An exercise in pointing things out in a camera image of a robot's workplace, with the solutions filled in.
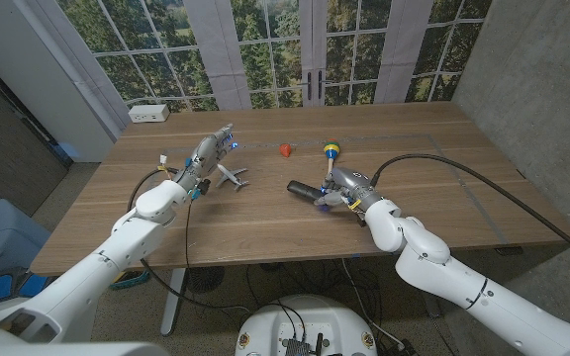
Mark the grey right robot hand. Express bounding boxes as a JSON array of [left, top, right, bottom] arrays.
[[313, 166, 385, 214]]

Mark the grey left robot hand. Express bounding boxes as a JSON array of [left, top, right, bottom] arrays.
[[172, 124, 239, 192]]

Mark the black TV remote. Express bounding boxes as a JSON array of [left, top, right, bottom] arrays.
[[286, 179, 327, 202]]

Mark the white toy airplane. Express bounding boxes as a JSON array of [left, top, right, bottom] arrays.
[[215, 163, 250, 193]]

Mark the colourful wooden maraca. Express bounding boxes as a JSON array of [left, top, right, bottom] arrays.
[[323, 139, 341, 184]]

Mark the white power strip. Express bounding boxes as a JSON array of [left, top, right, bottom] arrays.
[[128, 103, 171, 124]]

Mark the printed window backdrop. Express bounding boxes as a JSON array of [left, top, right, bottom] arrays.
[[54, 0, 494, 113]]

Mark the black round fan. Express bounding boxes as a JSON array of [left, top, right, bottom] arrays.
[[185, 266, 226, 296]]

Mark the grey table leg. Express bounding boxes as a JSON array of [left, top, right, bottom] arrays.
[[408, 254, 442, 318]]

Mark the teal basket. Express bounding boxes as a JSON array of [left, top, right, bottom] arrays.
[[111, 269, 151, 291]]

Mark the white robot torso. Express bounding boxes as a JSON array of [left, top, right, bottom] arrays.
[[234, 294, 379, 356]]

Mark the white table leg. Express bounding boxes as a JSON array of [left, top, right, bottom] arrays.
[[159, 267, 187, 337]]

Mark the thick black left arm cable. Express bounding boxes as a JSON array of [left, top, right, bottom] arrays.
[[126, 166, 252, 315]]

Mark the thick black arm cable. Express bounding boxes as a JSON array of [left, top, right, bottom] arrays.
[[126, 166, 252, 315], [369, 152, 570, 268]]

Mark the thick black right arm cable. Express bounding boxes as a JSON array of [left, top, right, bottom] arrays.
[[369, 152, 570, 268]]

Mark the thin black left wrist wire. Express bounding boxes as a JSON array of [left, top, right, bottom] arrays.
[[183, 199, 193, 269]]

